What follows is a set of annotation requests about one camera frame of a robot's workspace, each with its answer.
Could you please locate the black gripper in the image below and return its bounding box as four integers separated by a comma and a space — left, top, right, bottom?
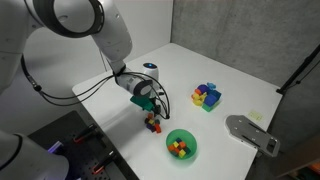
151, 94, 170, 120

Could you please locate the green bowl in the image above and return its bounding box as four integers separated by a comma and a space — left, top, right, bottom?
165, 128, 198, 160

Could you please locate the large green toy block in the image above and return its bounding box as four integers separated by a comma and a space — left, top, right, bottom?
201, 102, 221, 113

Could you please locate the large purple toy block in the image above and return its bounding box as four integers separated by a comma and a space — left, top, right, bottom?
197, 84, 210, 95

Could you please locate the large blue toy block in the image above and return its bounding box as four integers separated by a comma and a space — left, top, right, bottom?
211, 89, 223, 101

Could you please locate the large blue toy cube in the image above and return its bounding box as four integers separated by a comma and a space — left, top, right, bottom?
203, 93, 218, 107

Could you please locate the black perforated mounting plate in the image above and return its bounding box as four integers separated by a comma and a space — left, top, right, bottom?
28, 110, 139, 180

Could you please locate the yellow sticky note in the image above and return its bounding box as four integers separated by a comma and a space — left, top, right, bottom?
248, 110, 264, 122

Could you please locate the black tripod pole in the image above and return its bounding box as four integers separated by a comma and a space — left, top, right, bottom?
275, 44, 320, 95

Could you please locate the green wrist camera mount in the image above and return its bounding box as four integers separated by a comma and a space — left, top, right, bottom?
129, 94, 156, 113

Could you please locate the black orange-handled clamp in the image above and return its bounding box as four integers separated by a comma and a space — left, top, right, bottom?
91, 150, 118, 176
73, 123, 98, 144

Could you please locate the grey metal bracket plate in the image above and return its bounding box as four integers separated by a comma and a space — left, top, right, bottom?
225, 114, 281, 158

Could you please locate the long black arm cable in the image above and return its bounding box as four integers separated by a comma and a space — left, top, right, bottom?
20, 54, 116, 107

